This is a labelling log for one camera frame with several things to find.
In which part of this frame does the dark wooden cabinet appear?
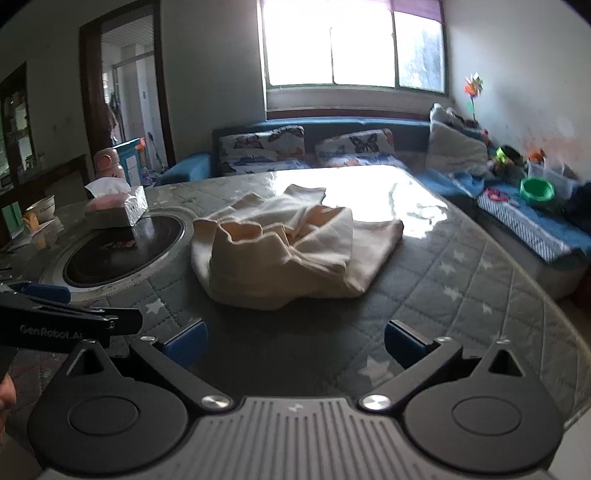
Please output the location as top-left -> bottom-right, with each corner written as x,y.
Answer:
0,62 -> 38,186

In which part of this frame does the window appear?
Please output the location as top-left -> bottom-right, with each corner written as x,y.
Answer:
261,0 -> 447,95

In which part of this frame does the blue sofa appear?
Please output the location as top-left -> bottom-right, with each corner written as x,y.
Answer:
157,117 -> 591,301

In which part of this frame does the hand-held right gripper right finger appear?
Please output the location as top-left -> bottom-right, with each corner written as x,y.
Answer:
359,318 -> 531,412

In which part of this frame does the ceramic bowl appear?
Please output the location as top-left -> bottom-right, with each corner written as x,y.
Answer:
23,195 -> 57,222

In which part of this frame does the black bag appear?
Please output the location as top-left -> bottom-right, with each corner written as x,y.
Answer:
563,182 -> 591,223

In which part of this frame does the tissue box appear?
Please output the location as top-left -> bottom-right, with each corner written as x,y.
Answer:
84,178 -> 149,229

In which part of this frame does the green plastic bowl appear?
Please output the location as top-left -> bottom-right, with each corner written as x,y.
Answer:
520,178 -> 556,208

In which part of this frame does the green and black toy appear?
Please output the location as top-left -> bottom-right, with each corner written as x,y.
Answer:
489,145 -> 525,180

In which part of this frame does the white plush toy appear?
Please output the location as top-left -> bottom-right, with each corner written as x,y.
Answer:
429,102 -> 467,126

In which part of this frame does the butterfly print pillow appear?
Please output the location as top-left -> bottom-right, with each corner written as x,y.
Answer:
315,128 -> 402,169
218,126 -> 311,177

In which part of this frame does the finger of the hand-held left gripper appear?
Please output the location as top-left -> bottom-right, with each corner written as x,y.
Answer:
0,282 -> 71,305

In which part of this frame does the cream fleece garment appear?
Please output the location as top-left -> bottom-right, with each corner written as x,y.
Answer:
191,184 -> 404,309

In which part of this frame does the light grey cushion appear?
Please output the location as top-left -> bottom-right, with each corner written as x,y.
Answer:
425,121 -> 490,177

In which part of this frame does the clear plastic box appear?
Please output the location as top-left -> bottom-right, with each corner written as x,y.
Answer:
526,159 -> 578,195

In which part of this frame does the person's left hand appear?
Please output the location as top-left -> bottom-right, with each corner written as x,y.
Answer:
0,375 -> 17,435

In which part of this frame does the colourful pinwheel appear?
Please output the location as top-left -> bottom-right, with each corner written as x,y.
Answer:
464,73 -> 486,125

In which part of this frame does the blue toy stand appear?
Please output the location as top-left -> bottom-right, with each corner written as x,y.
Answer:
113,136 -> 148,186

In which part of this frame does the dark wooden door frame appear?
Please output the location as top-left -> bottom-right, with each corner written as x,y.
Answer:
79,0 -> 177,169

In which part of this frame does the blue patterned sofa mat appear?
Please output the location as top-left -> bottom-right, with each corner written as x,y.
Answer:
475,185 -> 575,265

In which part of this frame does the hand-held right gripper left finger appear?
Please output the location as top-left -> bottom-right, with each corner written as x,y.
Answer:
64,318 -> 234,414

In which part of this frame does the round black hot plate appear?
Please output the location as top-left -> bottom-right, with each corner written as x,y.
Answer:
39,208 -> 195,303

